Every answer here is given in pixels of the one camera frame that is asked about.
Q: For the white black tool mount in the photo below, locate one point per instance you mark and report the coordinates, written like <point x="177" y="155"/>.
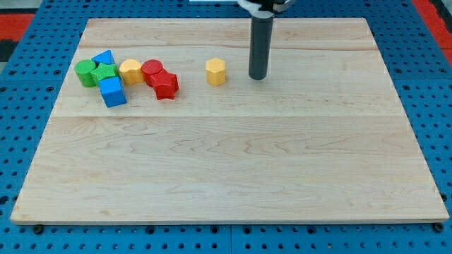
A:
<point x="265" y="7"/>

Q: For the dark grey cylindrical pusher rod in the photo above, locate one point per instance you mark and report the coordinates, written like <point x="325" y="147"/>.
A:
<point x="259" y="50"/>

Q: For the yellow hexagon block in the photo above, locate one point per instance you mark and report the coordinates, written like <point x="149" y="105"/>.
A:
<point x="215" y="71"/>

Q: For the red star block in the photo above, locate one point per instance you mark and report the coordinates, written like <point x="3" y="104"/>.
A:
<point x="165" y="85"/>

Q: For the red cylinder block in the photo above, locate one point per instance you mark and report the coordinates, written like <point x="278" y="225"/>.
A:
<point x="150" y="69"/>

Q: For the light wooden board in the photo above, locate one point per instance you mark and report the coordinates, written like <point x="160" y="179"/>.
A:
<point x="323" y="139"/>

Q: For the yellow heart block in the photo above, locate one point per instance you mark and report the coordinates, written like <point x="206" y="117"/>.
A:
<point x="131" y="72"/>

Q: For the blue triangle block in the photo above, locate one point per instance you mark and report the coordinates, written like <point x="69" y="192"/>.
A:
<point x="105" y="57"/>

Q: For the blue cube block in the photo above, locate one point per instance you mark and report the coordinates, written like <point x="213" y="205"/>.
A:
<point x="112" y="92"/>

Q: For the green star block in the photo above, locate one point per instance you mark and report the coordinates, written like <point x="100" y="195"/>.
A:
<point x="104" y="71"/>

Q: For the green cylinder block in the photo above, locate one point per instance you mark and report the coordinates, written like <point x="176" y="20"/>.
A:
<point x="83" y="70"/>

